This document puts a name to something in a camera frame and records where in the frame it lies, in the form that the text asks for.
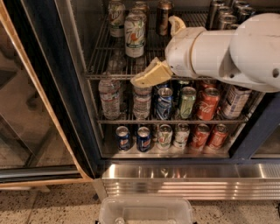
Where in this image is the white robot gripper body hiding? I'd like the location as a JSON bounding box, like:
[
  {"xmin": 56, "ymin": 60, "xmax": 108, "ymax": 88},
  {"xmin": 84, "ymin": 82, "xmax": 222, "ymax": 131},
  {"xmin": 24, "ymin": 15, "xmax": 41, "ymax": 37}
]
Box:
[{"xmin": 164, "ymin": 27, "xmax": 206, "ymax": 78}]

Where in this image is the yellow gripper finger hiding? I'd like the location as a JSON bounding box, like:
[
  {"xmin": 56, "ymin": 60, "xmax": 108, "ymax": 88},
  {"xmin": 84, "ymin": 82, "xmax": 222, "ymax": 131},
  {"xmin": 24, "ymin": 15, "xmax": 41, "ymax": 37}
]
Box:
[
  {"xmin": 169, "ymin": 16, "xmax": 186, "ymax": 37},
  {"xmin": 130, "ymin": 57, "xmax": 173, "ymax": 88}
]

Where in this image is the orange brown soda can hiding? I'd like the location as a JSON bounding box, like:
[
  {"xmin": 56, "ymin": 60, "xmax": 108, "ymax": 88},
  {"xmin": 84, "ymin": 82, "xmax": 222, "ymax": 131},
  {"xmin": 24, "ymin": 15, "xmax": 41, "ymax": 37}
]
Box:
[{"xmin": 156, "ymin": 0, "xmax": 173, "ymax": 36}]

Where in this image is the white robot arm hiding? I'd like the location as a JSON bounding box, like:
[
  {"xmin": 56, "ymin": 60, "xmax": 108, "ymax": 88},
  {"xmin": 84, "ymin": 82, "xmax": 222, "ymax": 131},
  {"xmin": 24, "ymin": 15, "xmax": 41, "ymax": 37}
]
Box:
[{"xmin": 130, "ymin": 13, "xmax": 280, "ymax": 93}]

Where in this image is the blue Pepsi can middle shelf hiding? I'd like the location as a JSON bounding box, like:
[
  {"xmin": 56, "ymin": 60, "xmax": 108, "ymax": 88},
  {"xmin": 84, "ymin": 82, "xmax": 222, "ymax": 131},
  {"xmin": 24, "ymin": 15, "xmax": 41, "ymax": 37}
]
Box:
[{"xmin": 156, "ymin": 87, "xmax": 173, "ymax": 120}]

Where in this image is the silver energy can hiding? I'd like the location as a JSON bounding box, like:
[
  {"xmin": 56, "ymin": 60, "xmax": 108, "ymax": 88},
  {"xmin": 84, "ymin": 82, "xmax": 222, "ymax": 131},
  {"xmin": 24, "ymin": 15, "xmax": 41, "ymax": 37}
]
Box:
[
  {"xmin": 211, "ymin": 6, "xmax": 233, "ymax": 30},
  {"xmin": 205, "ymin": 0, "xmax": 225, "ymax": 30}
]

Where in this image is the green soda can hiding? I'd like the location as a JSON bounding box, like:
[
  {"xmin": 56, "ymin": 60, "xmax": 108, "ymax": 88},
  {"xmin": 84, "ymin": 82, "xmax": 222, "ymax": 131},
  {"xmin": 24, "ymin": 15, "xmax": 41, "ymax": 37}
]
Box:
[{"xmin": 179, "ymin": 87, "xmax": 196, "ymax": 119}]

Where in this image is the front white 7up can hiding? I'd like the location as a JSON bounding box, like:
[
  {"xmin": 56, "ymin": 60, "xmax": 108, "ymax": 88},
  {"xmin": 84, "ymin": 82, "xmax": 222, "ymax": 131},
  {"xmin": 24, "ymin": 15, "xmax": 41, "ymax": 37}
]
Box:
[{"xmin": 124, "ymin": 16, "xmax": 145, "ymax": 58}]

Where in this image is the middle 7up can behind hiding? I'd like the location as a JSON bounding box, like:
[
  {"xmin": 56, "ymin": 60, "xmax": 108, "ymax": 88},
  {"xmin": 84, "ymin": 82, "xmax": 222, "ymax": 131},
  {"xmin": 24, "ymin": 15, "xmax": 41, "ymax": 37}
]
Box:
[{"xmin": 129, "ymin": 8, "xmax": 148, "ymax": 28}]

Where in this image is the red bull can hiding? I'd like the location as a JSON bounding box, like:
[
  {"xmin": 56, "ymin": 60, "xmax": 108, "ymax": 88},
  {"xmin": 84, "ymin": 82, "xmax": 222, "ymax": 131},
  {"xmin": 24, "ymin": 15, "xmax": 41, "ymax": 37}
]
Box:
[
  {"xmin": 237, "ymin": 7, "xmax": 256, "ymax": 24},
  {"xmin": 218, "ymin": 15, "xmax": 237, "ymax": 30}
]

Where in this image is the red Coca-Cola can middle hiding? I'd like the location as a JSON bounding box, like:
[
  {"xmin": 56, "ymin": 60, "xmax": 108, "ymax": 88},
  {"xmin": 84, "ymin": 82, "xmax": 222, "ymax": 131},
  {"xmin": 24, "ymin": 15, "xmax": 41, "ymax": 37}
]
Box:
[{"xmin": 197, "ymin": 87, "xmax": 220, "ymax": 121}]

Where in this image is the back left 7up can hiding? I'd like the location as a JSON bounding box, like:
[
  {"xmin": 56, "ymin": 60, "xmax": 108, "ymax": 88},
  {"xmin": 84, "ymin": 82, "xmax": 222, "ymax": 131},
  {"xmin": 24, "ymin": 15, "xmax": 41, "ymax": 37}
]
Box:
[{"xmin": 108, "ymin": 0, "xmax": 125, "ymax": 38}]

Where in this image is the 7up can bottom left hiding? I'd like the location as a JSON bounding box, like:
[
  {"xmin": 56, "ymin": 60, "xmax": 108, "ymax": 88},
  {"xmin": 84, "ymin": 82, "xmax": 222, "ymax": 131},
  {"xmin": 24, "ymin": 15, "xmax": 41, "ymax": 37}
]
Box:
[{"xmin": 157, "ymin": 124, "xmax": 172, "ymax": 150}]

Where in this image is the pepsi can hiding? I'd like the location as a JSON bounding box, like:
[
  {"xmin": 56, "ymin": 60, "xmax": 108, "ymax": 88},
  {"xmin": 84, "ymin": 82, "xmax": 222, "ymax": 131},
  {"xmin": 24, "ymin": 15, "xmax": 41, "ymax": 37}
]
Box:
[
  {"xmin": 115, "ymin": 126, "xmax": 130, "ymax": 151},
  {"xmin": 136, "ymin": 127, "xmax": 151, "ymax": 152}
]

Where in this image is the left Coca-Cola can bottom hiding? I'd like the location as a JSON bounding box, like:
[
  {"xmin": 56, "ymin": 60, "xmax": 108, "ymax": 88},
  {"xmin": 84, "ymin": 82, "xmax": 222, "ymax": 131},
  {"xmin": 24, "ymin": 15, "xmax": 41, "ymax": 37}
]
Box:
[{"xmin": 191, "ymin": 123, "xmax": 210, "ymax": 151}]

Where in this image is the left Pepsi can bottom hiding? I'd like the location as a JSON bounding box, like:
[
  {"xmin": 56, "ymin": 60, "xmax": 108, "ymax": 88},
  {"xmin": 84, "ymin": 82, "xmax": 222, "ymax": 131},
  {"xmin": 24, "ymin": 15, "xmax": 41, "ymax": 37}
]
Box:
[{"xmin": 115, "ymin": 126, "xmax": 130, "ymax": 151}]

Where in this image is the right Coca-Cola can bottom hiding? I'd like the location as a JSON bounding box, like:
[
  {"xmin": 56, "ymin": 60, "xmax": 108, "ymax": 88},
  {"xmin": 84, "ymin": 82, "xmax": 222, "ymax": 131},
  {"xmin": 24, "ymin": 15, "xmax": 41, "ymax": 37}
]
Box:
[{"xmin": 207, "ymin": 124, "xmax": 228, "ymax": 150}]

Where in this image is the steel fridge base grille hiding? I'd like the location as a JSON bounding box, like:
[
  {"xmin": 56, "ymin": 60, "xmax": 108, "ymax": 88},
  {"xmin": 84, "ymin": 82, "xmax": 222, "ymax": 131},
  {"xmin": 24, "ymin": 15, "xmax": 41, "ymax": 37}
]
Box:
[{"xmin": 93, "ymin": 164, "xmax": 280, "ymax": 200}]

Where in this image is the glass fridge door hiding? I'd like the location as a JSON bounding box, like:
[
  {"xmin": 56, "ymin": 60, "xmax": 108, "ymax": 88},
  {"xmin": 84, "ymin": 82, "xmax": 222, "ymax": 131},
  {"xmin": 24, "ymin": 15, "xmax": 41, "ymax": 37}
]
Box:
[{"xmin": 0, "ymin": 0, "xmax": 99, "ymax": 189}]

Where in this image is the right water bottle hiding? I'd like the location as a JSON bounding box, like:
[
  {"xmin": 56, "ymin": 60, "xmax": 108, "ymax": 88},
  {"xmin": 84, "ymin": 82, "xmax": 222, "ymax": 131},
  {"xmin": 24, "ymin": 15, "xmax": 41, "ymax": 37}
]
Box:
[{"xmin": 133, "ymin": 87, "xmax": 152, "ymax": 120}]

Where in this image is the water bottle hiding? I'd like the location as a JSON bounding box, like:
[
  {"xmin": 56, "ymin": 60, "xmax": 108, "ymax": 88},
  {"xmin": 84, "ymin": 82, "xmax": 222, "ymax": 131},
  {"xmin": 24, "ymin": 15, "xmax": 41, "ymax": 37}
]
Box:
[
  {"xmin": 98, "ymin": 73, "xmax": 121, "ymax": 120},
  {"xmin": 133, "ymin": 87, "xmax": 152, "ymax": 120}
]

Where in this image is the left water bottle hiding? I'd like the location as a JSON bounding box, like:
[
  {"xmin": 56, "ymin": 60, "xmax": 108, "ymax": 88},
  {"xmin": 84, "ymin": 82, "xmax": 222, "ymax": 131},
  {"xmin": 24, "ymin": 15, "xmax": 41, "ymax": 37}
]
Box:
[{"xmin": 98, "ymin": 73, "xmax": 121, "ymax": 120}]

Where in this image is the white labelled bottle right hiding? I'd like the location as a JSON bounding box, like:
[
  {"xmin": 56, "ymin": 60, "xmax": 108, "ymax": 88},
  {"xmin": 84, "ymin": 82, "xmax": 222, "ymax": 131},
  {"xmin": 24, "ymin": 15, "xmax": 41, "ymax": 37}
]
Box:
[{"xmin": 221, "ymin": 86, "xmax": 252, "ymax": 120}]

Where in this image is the clear plastic bin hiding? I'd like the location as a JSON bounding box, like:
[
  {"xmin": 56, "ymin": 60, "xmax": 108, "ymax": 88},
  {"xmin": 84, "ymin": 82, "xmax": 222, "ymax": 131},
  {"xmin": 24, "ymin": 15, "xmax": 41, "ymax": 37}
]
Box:
[{"xmin": 99, "ymin": 196, "xmax": 193, "ymax": 224}]

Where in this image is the top wire shelf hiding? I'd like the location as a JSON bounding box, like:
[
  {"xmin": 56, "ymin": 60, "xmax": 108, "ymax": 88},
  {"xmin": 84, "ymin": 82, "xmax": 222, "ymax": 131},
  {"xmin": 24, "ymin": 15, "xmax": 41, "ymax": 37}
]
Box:
[{"xmin": 87, "ymin": 9, "xmax": 207, "ymax": 80}]

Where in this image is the wire shelf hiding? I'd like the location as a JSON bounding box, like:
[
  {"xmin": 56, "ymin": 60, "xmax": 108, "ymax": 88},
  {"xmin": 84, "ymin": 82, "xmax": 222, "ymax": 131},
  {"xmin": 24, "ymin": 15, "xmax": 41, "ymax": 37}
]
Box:
[
  {"xmin": 87, "ymin": 9, "xmax": 207, "ymax": 80},
  {"xmin": 97, "ymin": 114, "xmax": 249, "ymax": 124}
]

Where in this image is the middle wire shelf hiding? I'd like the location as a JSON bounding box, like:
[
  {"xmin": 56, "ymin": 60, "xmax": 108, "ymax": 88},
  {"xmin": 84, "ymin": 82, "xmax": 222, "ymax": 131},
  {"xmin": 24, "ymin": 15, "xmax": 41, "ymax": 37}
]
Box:
[{"xmin": 97, "ymin": 114, "xmax": 249, "ymax": 124}]

